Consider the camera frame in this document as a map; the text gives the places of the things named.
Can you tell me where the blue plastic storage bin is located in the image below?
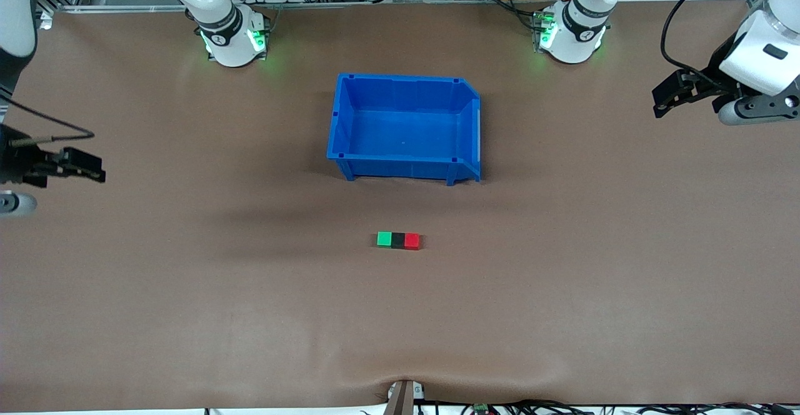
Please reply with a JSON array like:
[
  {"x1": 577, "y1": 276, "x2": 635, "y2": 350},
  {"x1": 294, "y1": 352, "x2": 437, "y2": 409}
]
[{"x1": 326, "y1": 73, "x2": 482, "y2": 186}]

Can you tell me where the brown table mat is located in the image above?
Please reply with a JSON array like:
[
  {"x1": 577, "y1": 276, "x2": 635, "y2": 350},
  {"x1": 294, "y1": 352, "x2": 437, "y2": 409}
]
[{"x1": 0, "y1": 0, "x2": 800, "y2": 413}]

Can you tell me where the metal table clamp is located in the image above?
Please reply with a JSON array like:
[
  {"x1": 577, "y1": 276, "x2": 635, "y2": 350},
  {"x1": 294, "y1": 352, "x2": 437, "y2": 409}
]
[{"x1": 386, "y1": 379, "x2": 426, "y2": 415}]

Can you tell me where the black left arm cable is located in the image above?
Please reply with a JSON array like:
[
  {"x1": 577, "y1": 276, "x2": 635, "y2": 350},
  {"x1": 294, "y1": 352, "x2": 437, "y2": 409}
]
[{"x1": 661, "y1": 0, "x2": 751, "y2": 78}]

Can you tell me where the aluminium frame rail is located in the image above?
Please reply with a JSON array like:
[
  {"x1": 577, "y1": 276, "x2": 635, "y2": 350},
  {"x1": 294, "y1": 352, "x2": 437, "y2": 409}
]
[{"x1": 37, "y1": 0, "x2": 563, "y2": 14}]

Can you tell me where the black cable bundle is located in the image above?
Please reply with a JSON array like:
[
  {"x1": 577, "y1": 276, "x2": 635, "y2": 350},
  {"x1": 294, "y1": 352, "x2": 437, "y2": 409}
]
[{"x1": 425, "y1": 399, "x2": 800, "y2": 415}]

